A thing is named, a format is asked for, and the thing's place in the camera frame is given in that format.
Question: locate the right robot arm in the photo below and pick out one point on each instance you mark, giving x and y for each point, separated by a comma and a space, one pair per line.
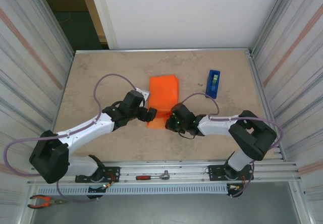
214, 126

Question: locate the blue tape dispenser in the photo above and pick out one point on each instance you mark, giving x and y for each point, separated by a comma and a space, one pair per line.
210, 92

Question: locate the grey metal shelf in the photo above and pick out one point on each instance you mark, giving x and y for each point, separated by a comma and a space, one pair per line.
164, 209

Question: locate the wide aluminium mounting rail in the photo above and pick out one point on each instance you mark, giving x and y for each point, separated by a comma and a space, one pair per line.
181, 169

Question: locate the thin aluminium table rail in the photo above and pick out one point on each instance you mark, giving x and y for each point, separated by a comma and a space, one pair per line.
164, 50

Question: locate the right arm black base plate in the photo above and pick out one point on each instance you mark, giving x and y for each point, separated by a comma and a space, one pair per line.
214, 171

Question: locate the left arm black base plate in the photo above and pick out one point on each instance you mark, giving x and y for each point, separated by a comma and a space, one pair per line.
113, 171

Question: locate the ridged aluminium side rail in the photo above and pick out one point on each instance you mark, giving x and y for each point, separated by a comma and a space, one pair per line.
252, 62

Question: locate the white door frame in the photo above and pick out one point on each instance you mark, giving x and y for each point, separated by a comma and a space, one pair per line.
101, 12

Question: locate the aluminium corner post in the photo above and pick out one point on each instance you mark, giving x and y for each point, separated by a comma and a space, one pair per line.
270, 19
54, 19

